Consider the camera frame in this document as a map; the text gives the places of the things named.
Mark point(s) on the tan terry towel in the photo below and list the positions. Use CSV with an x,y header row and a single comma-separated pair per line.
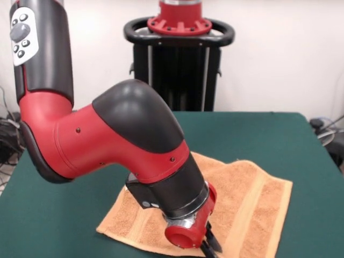
x,y
242,201

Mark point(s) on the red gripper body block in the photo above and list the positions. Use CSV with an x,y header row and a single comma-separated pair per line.
x,y
188,233

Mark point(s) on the grey wheeled stand base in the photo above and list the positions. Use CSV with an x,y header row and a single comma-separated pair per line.
x,y
326,139

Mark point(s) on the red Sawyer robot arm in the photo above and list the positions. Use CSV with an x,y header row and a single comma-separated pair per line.
x,y
107,134

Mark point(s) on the dark green table cloth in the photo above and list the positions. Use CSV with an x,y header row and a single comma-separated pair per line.
x,y
268,139

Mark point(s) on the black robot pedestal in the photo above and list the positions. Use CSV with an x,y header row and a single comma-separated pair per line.
x,y
182,67

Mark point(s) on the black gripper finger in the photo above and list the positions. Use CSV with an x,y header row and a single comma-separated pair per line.
x,y
213,237
208,250

